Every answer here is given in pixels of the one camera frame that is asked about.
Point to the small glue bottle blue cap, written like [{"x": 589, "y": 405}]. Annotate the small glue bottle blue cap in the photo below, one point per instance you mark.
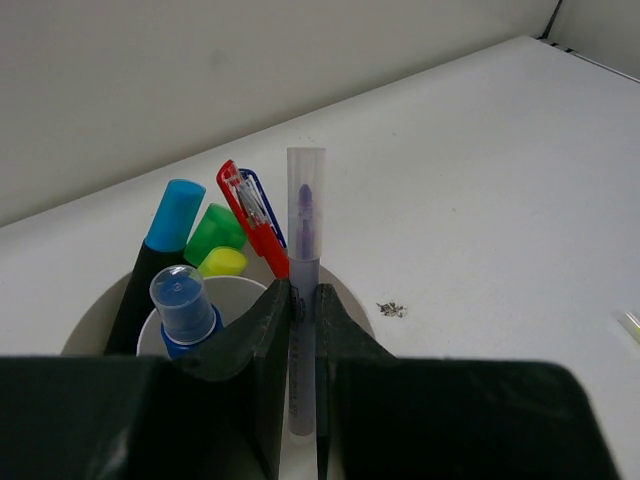
[{"x": 187, "y": 316}]

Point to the yellow highlighter stick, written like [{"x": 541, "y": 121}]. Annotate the yellow highlighter stick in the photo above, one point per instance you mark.
[{"x": 631, "y": 323}]

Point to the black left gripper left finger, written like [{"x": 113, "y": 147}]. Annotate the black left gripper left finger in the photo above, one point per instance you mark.
[{"x": 215, "y": 413}]

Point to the small metal debris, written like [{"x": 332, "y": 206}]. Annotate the small metal debris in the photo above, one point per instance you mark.
[{"x": 392, "y": 309}]

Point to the black highlighter green cap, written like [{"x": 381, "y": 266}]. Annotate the black highlighter green cap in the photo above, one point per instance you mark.
[{"x": 218, "y": 227}]

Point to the red gel pen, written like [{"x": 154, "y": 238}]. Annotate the red gel pen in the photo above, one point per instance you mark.
[{"x": 243, "y": 201}]

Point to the blue gel pen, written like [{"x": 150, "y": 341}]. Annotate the blue gel pen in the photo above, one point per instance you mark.
[{"x": 253, "y": 178}]

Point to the black highlighter blue cap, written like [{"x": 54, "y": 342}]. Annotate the black highlighter blue cap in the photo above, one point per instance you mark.
[{"x": 163, "y": 246}]

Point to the white round desk organizer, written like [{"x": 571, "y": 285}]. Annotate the white round desk organizer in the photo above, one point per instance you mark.
[{"x": 233, "y": 296}]

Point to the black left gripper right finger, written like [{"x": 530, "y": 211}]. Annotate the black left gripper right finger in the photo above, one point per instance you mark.
[{"x": 379, "y": 416}]

